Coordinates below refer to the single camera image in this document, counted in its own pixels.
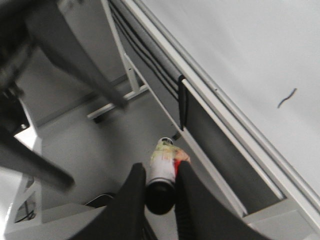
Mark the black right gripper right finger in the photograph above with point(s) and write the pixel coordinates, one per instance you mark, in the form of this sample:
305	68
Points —
200	216

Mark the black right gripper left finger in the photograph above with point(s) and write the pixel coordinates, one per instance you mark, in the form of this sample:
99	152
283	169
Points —
123	217

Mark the white whiteboard marker black tip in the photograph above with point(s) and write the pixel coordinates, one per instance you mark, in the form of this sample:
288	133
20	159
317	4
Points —
160	195

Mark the large white whiteboard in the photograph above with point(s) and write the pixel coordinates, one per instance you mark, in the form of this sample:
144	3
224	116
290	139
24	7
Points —
265	56

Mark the dark grey desk panel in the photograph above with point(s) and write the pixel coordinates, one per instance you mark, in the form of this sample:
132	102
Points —
250	184

